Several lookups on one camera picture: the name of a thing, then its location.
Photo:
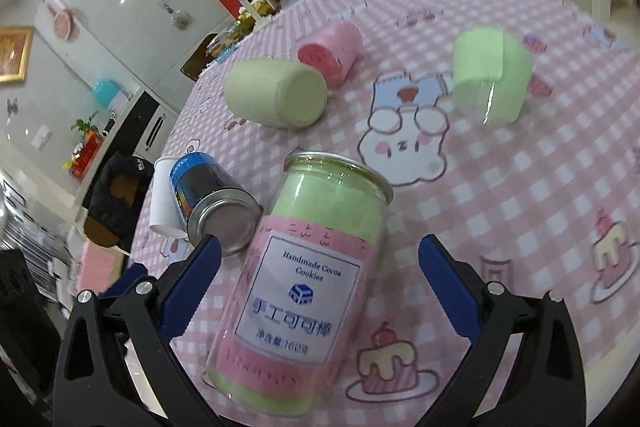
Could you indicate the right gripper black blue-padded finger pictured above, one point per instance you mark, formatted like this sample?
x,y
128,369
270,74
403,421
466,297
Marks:
x,y
546,384
116,366

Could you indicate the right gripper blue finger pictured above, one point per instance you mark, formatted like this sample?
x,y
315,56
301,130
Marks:
x,y
121,286

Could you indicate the clear jar pink green label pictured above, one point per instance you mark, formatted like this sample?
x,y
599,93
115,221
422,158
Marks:
x,y
288,321

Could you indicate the white paper cup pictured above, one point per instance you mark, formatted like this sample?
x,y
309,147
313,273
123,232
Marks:
x,y
165,217

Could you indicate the pale yellow-green cup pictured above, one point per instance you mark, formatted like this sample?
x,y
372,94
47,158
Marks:
x,y
276,93

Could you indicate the pink cup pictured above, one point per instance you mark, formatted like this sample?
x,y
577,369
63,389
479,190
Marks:
x,y
332,50

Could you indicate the light green plastic cup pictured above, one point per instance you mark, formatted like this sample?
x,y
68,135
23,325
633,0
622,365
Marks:
x,y
490,74

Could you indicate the black jacket on chair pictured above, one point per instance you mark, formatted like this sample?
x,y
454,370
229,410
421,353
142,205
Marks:
x,y
116,201

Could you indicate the blue metal can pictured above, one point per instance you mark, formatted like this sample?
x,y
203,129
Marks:
x,y
211,202

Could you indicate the potted plant red pot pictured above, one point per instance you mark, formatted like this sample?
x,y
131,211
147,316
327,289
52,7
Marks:
x,y
91,139

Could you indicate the white black cabinet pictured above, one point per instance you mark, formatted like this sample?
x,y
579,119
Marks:
x,y
140,131

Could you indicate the blue white humidifier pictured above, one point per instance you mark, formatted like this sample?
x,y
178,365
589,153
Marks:
x,y
110,96

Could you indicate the brown wooden chair left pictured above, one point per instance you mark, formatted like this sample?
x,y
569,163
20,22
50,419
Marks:
x,y
199,59

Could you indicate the gold red framed picture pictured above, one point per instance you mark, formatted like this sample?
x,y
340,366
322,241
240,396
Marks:
x,y
15,44

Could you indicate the pink checkered tablecloth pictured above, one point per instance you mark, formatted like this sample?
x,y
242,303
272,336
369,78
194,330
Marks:
x,y
548,203

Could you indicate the hanging round wall brush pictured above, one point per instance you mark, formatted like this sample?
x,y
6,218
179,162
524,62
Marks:
x,y
180,19

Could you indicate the red white wall ornament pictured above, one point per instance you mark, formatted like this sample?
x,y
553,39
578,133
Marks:
x,y
62,19

